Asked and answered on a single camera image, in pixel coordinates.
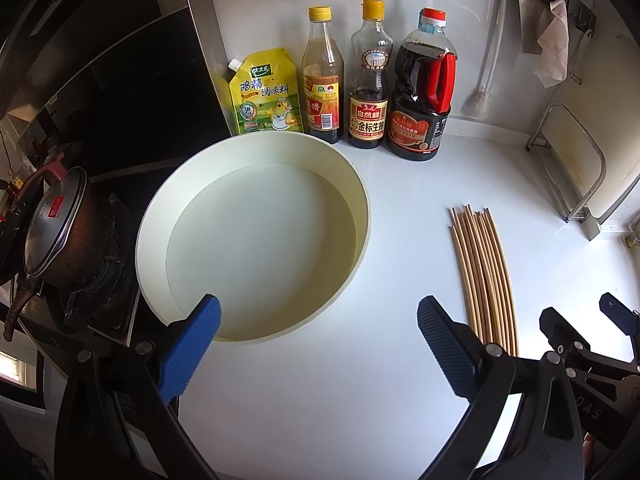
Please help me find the wooden chopstick two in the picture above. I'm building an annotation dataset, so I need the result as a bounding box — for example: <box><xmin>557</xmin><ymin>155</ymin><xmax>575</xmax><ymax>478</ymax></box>
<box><xmin>450</xmin><ymin>208</ymin><xmax>487</xmax><ymax>342</ymax></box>

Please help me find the wooden chopstick five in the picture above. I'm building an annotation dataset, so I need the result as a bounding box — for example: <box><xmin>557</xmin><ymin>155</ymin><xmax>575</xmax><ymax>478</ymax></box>
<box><xmin>471</xmin><ymin>212</ymin><xmax>503</xmax><ymax>344</ymax></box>

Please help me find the wooden chopstick six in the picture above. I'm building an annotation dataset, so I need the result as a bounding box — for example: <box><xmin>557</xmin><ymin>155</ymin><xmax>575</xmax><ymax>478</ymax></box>
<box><xmin>473</xmin><ymin>212</ymin><xmax>508</xmax><ymax>348</ymax></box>

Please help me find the wooden chopstick one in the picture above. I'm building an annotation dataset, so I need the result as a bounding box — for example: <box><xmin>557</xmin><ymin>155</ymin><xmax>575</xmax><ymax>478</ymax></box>
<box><xmin>450</xmin><ymin>226</ymin><xmax>483</xmax><ymax>340</ymax></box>

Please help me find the wooden chopstick nine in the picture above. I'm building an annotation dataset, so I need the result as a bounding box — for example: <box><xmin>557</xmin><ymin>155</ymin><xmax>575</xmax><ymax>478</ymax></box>
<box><xmin>484</xmin><ymin>208</ymin><xmax>518</xmax><ymax>356</ymax></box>

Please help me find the wooden chopstick three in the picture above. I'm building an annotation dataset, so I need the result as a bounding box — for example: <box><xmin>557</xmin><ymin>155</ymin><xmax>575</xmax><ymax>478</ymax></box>
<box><xmin>458</xmin><ymin>208</ymin><xmax>477</xmax><ymax>281</ymax></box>

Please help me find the wooden chopstick eight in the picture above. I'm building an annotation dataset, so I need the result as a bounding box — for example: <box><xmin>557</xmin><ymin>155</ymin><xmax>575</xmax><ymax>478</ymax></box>
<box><xmin>480</xmin><ymin>209</ymin><xmax>515</xmax><ymax>354</ymax></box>

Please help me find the wooden chopstick four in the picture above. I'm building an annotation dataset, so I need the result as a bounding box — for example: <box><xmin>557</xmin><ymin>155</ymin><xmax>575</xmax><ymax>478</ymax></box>
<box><xmin>463</xmin><ymin>205</ymin><xmax>495</xmax><ymax>342</ymax></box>

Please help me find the person's right hand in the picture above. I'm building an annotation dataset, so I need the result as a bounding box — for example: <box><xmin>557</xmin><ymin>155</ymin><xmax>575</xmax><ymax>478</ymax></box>
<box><xmin>582</xmin><ymin>434</ymin><xmax>597</xmax><ymax>480</ymax></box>

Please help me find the black gas stove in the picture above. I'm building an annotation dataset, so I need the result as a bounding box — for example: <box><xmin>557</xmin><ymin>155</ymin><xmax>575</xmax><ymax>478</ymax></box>
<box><xmin>0</xmin><ymin>249</ymin><xmax>141</xmax><ymax>441</ymax></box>

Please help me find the metal cutting board rack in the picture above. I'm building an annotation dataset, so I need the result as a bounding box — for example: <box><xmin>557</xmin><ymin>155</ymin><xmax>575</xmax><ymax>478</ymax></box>
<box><xmin>525</xmin><ymin>102</ymin><xmax>608</xmax><ymax>223</ymax></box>

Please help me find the white round tray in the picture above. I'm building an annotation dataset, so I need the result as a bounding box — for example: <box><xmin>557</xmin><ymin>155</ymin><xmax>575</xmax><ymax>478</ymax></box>
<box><xmin>136</xmin><ymin>131</ymin><xmax>371</xmax><ymax>342</ymax></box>

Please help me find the dark pot with lid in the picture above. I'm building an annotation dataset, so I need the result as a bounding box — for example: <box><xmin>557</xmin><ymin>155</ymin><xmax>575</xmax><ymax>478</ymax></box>
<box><xmin>3</xmin><ymin>154</ymin><xmax>114</xmax><ymax>342</ymax></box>

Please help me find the yellow seasoning pouch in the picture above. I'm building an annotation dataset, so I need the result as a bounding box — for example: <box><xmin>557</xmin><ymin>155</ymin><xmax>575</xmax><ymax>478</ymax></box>
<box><xmin>228</xmin><ymin>48</ymin><xmax>303</xmax><ymax>134</ymax></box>

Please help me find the yellow-cap vinegar bottle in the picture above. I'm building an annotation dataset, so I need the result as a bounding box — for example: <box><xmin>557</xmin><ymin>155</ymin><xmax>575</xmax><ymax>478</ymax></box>
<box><xmin>302</xmin><ymin>6</ymin><xmax>344</xmax><ymax>144</ymax></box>

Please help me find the hanging crumpled cloth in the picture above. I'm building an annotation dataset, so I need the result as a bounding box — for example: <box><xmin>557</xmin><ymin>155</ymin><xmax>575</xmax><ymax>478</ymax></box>
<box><xmin>518</xmin><ymin>0</ymin><xmax>570</xmax><ymax>88</ymax></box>

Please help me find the yellow-cap soy sauce bottle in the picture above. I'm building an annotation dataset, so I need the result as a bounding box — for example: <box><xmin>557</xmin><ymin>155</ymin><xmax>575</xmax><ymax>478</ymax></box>
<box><xmin>348</xmin><ymin>0</ymin><xmax>394</xmax><ymax>150</ymax></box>

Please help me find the large red-handle soy bottle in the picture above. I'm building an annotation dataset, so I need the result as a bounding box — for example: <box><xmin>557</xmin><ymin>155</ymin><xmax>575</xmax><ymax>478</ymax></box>
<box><xmin>387</xmin><ymin>8</ymin><xmax>458</xmax><ymax>162</ymax></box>

